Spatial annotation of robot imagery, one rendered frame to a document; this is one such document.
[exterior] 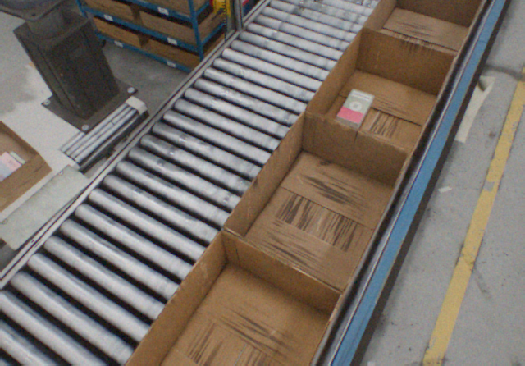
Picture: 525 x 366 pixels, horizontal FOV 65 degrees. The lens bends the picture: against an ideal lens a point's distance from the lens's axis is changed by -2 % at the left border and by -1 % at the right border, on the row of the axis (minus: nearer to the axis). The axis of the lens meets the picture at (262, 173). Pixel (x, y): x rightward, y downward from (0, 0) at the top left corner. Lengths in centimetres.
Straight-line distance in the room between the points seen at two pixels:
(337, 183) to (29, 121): 115
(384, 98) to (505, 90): 166
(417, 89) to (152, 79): 187
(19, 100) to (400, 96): 140
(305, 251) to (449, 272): 118
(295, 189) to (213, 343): 45
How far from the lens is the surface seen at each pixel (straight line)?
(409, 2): 175
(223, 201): 130
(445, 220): 224
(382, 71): 144
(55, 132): 165
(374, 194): 115
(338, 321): 101
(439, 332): 201
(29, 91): 186
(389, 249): 106
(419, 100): 141
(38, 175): 152
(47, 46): 144
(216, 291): 102
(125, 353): 119
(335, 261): 105
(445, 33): 169
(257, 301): 101
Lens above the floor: 185
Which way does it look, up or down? 56 degrees down
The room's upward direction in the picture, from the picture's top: 4 degrees counter-clockwise
